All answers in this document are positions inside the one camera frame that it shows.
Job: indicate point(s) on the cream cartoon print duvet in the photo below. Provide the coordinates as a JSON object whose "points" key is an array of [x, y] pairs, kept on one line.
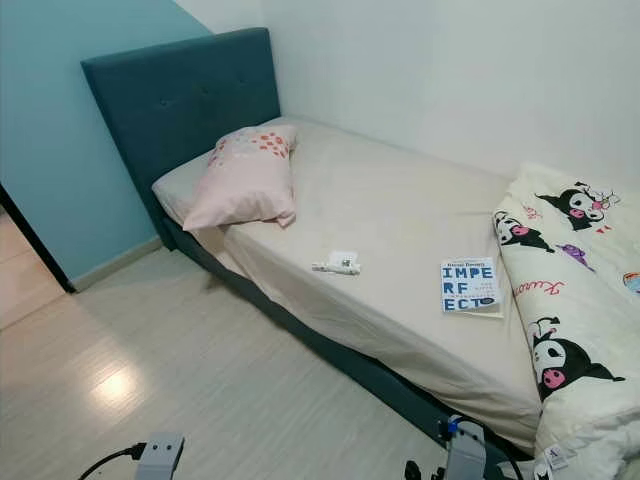
{"points": [[580, 300]]}

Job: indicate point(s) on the wooden baseboard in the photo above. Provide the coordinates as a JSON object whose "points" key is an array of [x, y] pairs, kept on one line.
{"points": [[120, 265]]}

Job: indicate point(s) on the pink pillow with red dots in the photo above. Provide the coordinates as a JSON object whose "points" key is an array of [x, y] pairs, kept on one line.
{"points": [[245, 180]]}

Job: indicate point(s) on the cream sheeted mattress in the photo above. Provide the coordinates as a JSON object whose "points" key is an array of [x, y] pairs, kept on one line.
{"points": [[400, 210]]}

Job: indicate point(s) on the white book with blue letters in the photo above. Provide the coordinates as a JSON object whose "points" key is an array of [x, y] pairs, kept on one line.
{"points": [[468, 285]]}

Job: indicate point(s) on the black door frame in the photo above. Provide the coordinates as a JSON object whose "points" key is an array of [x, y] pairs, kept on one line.
{"points": [[40, 245]]}

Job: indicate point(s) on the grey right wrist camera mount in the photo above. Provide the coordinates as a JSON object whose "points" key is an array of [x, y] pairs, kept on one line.
{"points": [[465, 455]]}

